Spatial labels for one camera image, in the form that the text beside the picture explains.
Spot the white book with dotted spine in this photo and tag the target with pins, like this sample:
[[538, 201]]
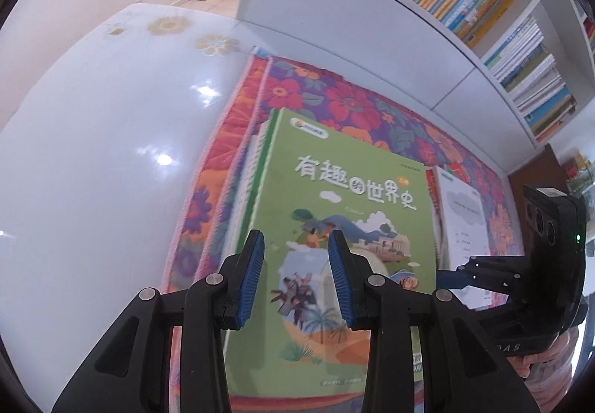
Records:
[[465, 218]]

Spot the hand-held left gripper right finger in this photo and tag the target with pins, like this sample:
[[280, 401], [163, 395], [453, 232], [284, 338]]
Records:
[[339, 283]]

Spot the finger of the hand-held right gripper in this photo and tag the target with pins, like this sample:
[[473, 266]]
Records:
[[488, 278]]

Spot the brown wooden cabinet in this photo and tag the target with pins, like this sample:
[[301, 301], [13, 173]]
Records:
[[534, 171]]

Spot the floral purple blanket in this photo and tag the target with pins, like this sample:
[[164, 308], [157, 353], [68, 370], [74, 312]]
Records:
[[353, 101]]

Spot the white bookshelf cabinet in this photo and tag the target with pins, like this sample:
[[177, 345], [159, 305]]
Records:
[[372, 22]]

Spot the light green book with clock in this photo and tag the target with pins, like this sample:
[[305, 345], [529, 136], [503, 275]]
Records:
[[325, 190]]

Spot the person's right hand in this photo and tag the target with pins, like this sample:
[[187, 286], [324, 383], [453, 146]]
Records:
[[548, 376]]

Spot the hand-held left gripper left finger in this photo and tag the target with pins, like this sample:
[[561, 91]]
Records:
[[251, 283]]

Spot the pile of books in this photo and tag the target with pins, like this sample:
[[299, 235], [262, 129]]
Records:
[[251, 180]]

